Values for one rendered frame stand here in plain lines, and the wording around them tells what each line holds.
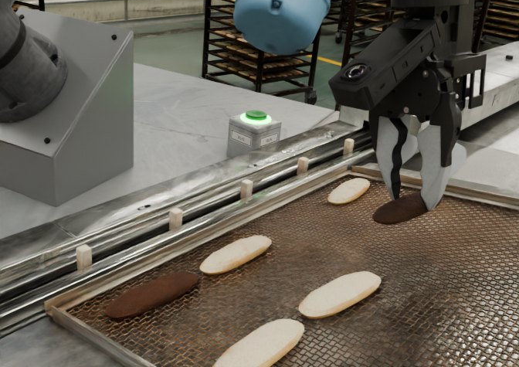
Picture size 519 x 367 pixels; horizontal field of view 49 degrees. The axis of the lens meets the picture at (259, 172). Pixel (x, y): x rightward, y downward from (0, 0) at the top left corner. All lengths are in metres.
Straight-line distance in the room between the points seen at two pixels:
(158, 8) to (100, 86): 5.59
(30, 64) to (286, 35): 0.47
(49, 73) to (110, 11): 5.22
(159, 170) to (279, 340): 0.57
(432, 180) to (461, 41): 0.14
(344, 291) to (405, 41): 0.23
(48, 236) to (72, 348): 0.24
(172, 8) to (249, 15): 6.11
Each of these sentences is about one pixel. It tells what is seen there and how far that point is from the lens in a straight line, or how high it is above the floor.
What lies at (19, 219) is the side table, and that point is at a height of 0.82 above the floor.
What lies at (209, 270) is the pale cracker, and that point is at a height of 0.90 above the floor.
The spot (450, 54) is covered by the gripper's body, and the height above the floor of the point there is 1.13.
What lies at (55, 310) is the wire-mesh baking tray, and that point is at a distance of 0.56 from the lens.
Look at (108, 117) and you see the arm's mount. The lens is 0.92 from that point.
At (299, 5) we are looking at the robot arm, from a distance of 0.49.
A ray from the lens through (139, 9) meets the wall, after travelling 6.32.
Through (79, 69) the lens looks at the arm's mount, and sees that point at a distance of 0.92.
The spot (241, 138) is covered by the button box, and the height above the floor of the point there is 0.87.
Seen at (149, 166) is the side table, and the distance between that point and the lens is 1.01.
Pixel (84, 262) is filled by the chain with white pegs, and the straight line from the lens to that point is 0.70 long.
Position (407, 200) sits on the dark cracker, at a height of 0.98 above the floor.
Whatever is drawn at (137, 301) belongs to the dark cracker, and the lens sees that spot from 0.55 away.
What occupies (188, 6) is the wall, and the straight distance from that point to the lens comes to 6.76.
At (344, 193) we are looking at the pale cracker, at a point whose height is 0.91.
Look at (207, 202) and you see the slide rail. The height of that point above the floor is 0.85.
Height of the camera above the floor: 1.24
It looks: 25 degrees down
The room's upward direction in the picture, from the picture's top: 6 degrees clockwise
